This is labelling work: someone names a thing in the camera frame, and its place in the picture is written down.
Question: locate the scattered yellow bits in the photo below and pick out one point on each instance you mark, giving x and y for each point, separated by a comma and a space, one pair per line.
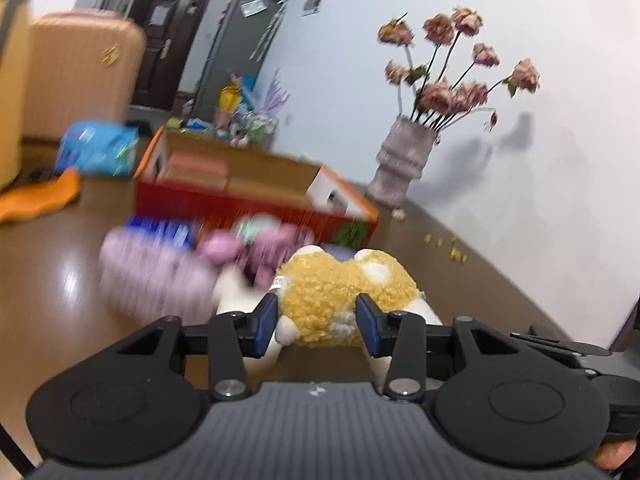
455, 255

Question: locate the yellow suitcase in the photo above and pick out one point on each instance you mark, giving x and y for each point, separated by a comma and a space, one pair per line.
10, 85

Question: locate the fallen flower petal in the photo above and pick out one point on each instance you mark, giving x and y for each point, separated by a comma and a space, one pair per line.
399, 215

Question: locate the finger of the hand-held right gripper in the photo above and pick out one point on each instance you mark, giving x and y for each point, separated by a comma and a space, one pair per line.
560, 346

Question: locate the brown sponge block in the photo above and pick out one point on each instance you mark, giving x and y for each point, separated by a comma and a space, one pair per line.
197, 172

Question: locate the person's right hand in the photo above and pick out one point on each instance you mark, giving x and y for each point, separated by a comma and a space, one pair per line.
614, 454

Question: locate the pink artificial flowers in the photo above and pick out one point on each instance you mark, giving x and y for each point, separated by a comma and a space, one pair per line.
442, 92

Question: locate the purple fluffy towel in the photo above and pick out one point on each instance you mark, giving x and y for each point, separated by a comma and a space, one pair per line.
145, 272

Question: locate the orange-edged cardboard box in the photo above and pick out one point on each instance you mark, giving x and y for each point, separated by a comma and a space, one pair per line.
240, 200

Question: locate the cluttered storage rack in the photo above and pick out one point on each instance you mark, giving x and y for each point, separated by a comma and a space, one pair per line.
240, 117

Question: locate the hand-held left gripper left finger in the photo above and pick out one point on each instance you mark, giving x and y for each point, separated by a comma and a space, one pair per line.
267, 322

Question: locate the small blue packet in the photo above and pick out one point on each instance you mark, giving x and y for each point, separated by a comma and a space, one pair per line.
160, 232

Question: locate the grey ribbed vase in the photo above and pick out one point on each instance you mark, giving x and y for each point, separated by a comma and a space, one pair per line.
402, 160

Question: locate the pink plush toy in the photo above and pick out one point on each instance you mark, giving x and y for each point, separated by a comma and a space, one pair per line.
260, 252

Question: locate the orange cloth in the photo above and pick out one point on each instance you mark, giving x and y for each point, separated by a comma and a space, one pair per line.
40, 197

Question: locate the yellow and white plush toy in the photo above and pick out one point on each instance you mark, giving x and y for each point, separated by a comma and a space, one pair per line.
330, 290

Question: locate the grey tall cabinet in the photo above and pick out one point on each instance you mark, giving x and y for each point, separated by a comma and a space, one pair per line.
237, 45

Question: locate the peach ribbed suitcase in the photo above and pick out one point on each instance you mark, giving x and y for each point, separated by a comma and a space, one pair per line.
80, 75

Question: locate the blue tissue pack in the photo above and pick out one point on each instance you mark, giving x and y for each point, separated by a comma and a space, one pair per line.
95, 149

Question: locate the dark brown door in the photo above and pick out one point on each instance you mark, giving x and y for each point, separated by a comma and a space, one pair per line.
160, 45

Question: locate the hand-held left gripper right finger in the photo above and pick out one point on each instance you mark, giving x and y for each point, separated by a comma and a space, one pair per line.
365, 322

